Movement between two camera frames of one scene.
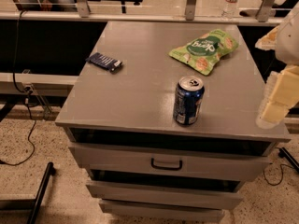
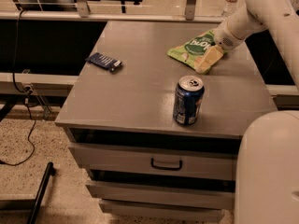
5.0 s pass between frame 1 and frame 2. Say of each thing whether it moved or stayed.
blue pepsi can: stayed
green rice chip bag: stayed
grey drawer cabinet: stayed
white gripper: moved
